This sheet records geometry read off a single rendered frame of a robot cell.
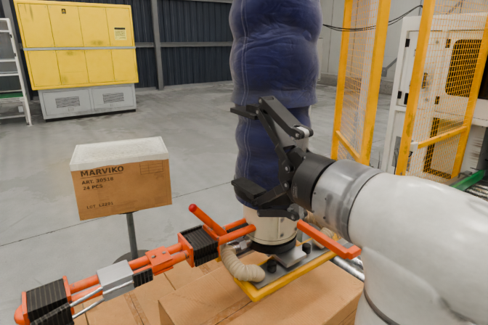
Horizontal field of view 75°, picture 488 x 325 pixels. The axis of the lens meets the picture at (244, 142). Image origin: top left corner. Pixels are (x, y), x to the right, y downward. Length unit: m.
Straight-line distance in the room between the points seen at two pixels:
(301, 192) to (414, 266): 0.15
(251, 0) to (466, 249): 0.63
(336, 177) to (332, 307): 0.83
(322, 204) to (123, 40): 7.88
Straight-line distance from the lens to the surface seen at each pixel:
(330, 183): 0.37
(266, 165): 0.83
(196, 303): 1.16
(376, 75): 2.00
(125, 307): 1.78
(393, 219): 0.33
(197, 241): 0.89
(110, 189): 2.28
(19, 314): 0.84
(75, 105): 8.14
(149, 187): 2.29
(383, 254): 0.34
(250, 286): 0.94
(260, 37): 0.76
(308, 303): 1.17
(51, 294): 0.83
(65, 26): 7.97
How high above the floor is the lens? 1.76
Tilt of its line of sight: 18 degrees down
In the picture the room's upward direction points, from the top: straight up
